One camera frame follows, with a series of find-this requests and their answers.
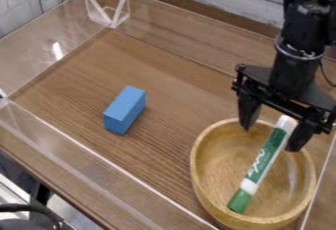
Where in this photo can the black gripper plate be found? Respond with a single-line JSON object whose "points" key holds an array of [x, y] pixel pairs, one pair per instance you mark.
{"points": [[312, 107]]}

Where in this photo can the green expo marker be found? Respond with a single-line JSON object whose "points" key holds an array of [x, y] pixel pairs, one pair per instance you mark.
{"points": [[263, 164]]}

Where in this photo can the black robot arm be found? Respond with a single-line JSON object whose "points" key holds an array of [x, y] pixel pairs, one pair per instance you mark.
{"points": [[287, 86]]}

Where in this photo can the brown wooden bowl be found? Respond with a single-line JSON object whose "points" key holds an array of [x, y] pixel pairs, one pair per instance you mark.
{"points": [[223, 154]]}

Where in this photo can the blue foam block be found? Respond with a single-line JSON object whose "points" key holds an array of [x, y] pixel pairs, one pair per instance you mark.
{"points": [[124, 109]]}

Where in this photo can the clear acrylic wall panel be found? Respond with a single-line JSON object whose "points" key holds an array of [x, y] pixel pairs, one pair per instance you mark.
{"points": [[119, 200]]}

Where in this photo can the clear acrylic triangular bracket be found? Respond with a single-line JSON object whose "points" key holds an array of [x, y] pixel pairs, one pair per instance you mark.
{"points": [[106, 15]]}

